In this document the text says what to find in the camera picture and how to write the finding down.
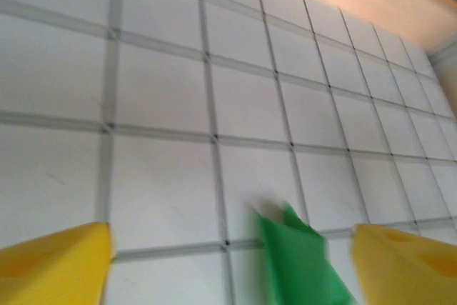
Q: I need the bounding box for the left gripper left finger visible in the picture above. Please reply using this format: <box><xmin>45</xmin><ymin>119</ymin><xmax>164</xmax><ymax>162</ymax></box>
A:
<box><xmin>0</xmin><ymin>221</ymin><xmax>114</xmax><ymax>305</ymax></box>

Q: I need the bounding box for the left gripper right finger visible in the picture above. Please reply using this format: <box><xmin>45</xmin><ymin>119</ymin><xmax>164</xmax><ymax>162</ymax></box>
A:
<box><xmin>351</xmin><ymin>223</ymin><xmax>457</xmax><ymax>305</ymax></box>

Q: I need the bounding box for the green paper sheet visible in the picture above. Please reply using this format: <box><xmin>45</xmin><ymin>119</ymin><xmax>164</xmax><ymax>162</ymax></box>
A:
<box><xmin>253</xmin><ymin>203</ymin><xmax>358</xmax><ymax>305</ymax></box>

